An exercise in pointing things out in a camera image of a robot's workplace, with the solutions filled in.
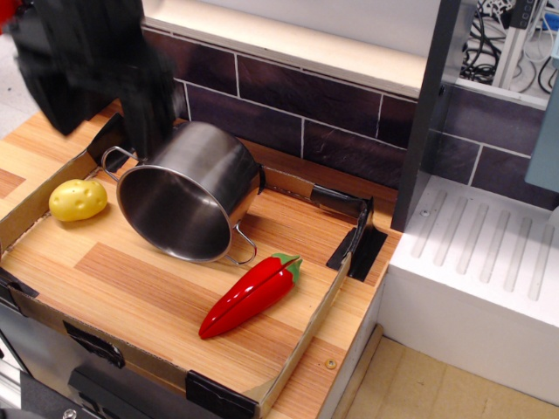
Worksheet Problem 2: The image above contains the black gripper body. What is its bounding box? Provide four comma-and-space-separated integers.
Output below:
12, 17, 175, 112

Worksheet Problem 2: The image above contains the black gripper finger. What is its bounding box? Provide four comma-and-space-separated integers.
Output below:
121, 94, 176, 159
28, 82, 96, 136

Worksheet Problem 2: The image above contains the stainless steel pot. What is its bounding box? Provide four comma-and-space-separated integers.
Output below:
115, 121, 266, 263

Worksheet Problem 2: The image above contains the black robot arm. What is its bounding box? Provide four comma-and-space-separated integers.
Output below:
4, 1, 176, 158

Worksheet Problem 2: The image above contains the cardboard fence with black tape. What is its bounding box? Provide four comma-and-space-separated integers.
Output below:
1, 112, 398, 418

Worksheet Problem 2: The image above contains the yellow toy potato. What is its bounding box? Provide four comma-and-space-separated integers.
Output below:
48, 179, 107, 222

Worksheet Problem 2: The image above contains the red toy chili pepper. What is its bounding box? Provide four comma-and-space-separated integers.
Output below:
198, 253, 303, 340

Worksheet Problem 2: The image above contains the dark shelf with brick backsplash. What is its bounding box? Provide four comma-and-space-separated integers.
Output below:
143, 1, 462, 231

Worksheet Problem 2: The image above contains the grey metal cabinet front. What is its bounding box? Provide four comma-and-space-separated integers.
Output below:
1, 306, 214, 418

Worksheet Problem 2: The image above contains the brass screw in table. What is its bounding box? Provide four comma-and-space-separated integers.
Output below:
325, 359, 337, 369

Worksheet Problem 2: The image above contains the white ribbed drainboard block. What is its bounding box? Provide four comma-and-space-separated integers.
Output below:
379, 177, 558, 404

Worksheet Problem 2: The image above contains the bundle of black cables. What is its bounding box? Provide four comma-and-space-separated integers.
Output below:
460, 0, 559, 93

